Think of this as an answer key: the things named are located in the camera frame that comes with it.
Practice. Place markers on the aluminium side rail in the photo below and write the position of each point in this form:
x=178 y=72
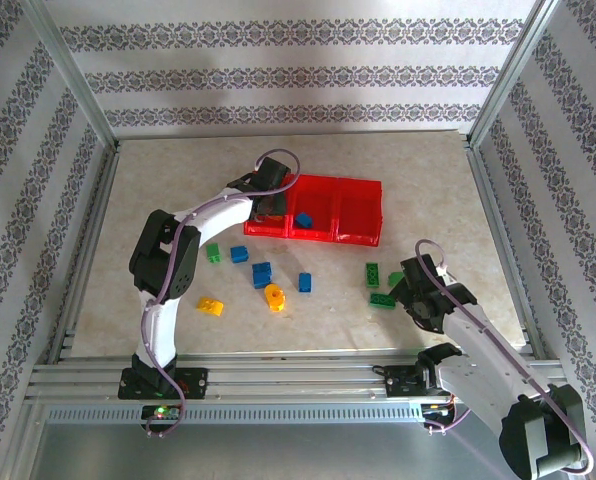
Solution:
x=489 y=200
x=100 y=200

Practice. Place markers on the small blue lego brick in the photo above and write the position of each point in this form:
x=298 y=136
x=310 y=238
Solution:
x=303 y=220
x=239 y=254
x=305 y=282

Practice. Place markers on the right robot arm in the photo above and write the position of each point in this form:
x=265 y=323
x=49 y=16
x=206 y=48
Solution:
x=483 y=345

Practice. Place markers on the right control board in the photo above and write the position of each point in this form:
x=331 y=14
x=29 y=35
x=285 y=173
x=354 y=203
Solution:
x=434 y=410

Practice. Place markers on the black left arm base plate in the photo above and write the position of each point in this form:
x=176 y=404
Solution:
x=198 y=382

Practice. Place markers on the long green lego brick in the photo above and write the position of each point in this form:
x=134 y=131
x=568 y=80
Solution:
x=372 y=274
x=382 y=300

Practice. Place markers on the round yellow lego piece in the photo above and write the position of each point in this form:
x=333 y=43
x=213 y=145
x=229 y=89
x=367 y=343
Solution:
x=275 y=297

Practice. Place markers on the grey metal panel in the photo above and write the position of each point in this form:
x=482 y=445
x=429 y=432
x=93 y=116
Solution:
x=298 y=455

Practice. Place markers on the aluminium frame post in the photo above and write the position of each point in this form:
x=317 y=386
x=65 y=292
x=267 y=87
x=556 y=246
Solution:
x=512 y=70
x=72 y=70

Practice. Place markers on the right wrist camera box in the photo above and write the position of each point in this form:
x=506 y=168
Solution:
x=445 y=271

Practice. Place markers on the small green lego brick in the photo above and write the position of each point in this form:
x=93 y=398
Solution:
x=213 y=252
x=395 y=277

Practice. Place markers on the left control board with LEDs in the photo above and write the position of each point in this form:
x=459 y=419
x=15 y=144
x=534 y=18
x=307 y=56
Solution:
x=160 y=413

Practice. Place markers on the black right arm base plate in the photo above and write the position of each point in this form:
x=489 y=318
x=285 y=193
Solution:
x=398 y=385

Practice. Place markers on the aluminium mounting rails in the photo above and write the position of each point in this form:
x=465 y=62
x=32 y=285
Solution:
x=298 y=375

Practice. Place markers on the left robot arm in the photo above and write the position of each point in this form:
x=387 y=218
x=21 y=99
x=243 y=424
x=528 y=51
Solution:
x=223 y=210

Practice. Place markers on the large blue lego brick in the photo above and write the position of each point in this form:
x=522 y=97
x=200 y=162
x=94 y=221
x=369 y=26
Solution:
x=261 y=275

